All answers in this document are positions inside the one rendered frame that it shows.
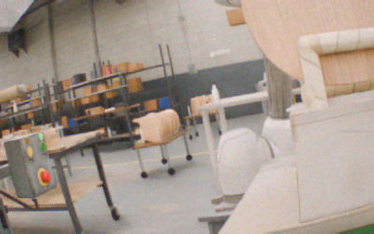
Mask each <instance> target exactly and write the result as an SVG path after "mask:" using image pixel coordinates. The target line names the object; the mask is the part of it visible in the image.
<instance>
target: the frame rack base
mask: <svg viewBox="0 0 374 234"><path fill-rule="evenodd" d="M327 102H328V106H327V107H326V108H323V109H316V110H310V108H305V109H301V110H294V111H291V112H290V126H291V134H292V139H293V142H292V144H293V148H294V157H295V165H296V174H297V176H296V177H297V186H298V189H297V190H298V199H299V200H298V203H299V214H300V215H299V217H300V223H306V222H308V221H314V220H316V219H320V218H324V217H328V216H332V215H338V214H340V213H345V212H348V211H351V210H355V209H357V208H362V207H364V206H368V205H371V204H373V203H374V90H368V91H366V92H359V93H353V94H351V95H344V96H340V97H331V98H327Z"/></svg>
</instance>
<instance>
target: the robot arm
mask: <svg viewBox="0 0 374 234"><path fill-rule="evenodd" d="M213 1H214V2H215V3H218V5H220V6H223V7H239V8H242V7H241V3H240V0H213ZM264 70H265V74H266V83H267V95H268V106H269V116H268V117H267V120H266V121H265V122H264V128H263V132H262V136H260V137H256V135H255V134H254V132H253V131H252V130H251V129H247V128H245V127H240V128H237V129H233V130H230V131H227V132H225V133H224V134H223V135H222V137H221V139H220V141H219V144H218V150H217V162H216V165H217V172H218V175H219V180H220V183H221V185H220V187H221V189H222V192H223V196H219V197H215V198H212V204H213V205H214V204H220V205H218V206H217V207H216V208H215V209H214V210H215V212H216V213H217V212H222V211H231V210H234V209H235V208H236V206H237V205H238V203H239V202H240V201H241V200H242V197H243V196H244V194H245V192H246V190H248V188H249V186H250V184H251V183H252V181H253V179H254V177H255V176H256V174H257V173H258V171H259V170H260V168H261V166H262V165H263V163H264V162H265V160H271V159H275V158H278V157H281V156H287V155H291V154H294V148H293V144H292V142H293V139H292V134H291V126H290V112H287V109H289V108H291V105H293V92H292V86H291V78H290V76H289V75H288V74H286V73H285V72H283V71H281V70H280V69H278V68H277V66H275V65H274V64H273V63H272V62H271V60H270V59H269V58H267V57H266V56H265V55H264Z"/></svg>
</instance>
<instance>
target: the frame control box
mask: <svg viewBox="0 0 374 234"><path fill-rule="evenodd" d="M39 133H42V134H43V140H42V141H40V140H39V138H38V134H39ZM39 133H32V134H29V135H27V136H26V135H24V136H20V137H16V138H13V139H9V140H8V141H4V145H5V151H6V156H7V162H8V166H9V169H10V172H11V176H12V181H13V184H14V187H15V190H16V193H17V196H18V198H26V199H27V198H31V199H32V201H33V202H34V204H35V207H32V206H30V205H29V204H27V203H25V202H23V201H21V200H19V199H17V198H16V197H14V196H12V195H10V194H8V193H6V192H4V191H3V190H1V189H0V194H2V195H4V196H6V197H8V198H9V199H11V200H12V201H14V202H16V203H18V204H20V205H22V206H24V207H26V208H28V209H30V210H32V211H34V212H36V211H38V210H39V203H38V201H37V197H38V196H41V195H42V194H45V193H47V192H48V191H50V190H51V189H55V188H56V187H57V185H56V181H55V178H54V175H53V171H52V168H51V163H50V159H49V154H48V150H47V148H46V150H45V151H42V149H41V143H45V134H44V132H43V131H42V132H39ZM25 137H28V138H29V140H30V144H29V145H28V146H26V144H25V143H24V138H25ZM45 147H46V144H45ZM27 148H31V149H32V156H29V155H28V153H27ZM44 171H48V172H49V174H50V179H51V180H50V182H49V183H46V182H45V181H44V180H43V179H42V178H41V175H42V174H43V172H44Z"/></svg>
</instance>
